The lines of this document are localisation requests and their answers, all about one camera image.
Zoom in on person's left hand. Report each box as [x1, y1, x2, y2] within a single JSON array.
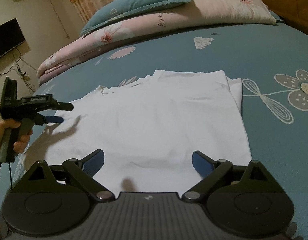
[[0, 119, 33, 154]]

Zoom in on pink floral folded quilt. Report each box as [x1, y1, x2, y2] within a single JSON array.
[[37, 0, 277, 85]]

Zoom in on wall-mounted black television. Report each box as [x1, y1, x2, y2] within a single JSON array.
[[0, 18, 25, 58]]

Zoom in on hanging black cables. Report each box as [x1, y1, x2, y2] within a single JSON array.
[[0, 47, 38, 94]]

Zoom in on white long-sleeve shirt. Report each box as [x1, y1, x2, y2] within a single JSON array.
[[23, 70, 251, 194]]

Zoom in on teal floral bed sheet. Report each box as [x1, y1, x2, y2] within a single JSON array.
[[0, 23, 308, 239]]

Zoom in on teal pillow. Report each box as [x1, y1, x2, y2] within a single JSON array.
[[80, 0, 191, 36]]

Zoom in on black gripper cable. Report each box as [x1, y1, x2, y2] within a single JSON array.
[[8, 161, 14, 190]]

